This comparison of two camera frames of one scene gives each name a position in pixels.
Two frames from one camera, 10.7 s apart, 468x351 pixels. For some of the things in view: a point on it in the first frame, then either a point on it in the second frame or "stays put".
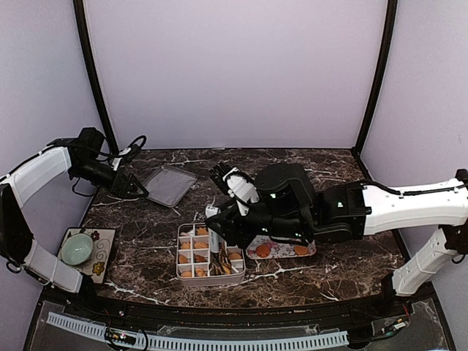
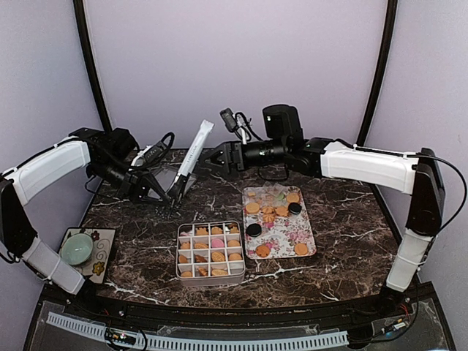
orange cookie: (182, 259) stays put
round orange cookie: (235, 256) stays put
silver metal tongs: (219, 261) to (195, 149)
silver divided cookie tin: (205, 260) stays put
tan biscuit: (199, 245) stays put
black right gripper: (232, 231) to (226, 149)
